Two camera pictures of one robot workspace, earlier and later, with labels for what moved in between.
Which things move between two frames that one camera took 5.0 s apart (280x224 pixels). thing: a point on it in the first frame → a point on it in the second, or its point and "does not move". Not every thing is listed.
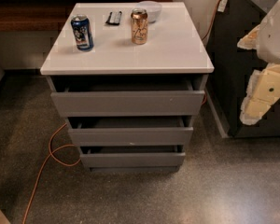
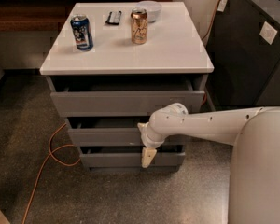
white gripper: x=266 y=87 → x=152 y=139
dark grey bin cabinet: x=229 y=68 does not move
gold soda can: x=139 y=26 does not move
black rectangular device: x=114 y=18 does not move
